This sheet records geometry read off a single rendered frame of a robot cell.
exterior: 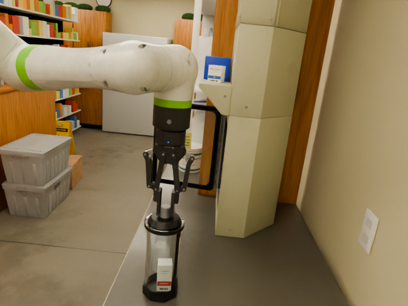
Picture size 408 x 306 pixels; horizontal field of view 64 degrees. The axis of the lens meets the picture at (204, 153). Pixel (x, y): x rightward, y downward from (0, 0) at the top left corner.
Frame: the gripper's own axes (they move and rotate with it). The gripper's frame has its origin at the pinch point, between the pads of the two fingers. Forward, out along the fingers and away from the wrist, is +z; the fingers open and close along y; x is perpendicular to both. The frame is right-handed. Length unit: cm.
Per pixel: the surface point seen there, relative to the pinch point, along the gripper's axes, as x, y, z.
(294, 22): -41, -35, -52
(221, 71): -42, -12, -33
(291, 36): -41, -34, -47
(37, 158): -188, 135, 63
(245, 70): -33, -20, -35
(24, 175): -189, 149, 80
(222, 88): -33.4, -12.7, -27.8
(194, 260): -16.0, -9.2, 28.1
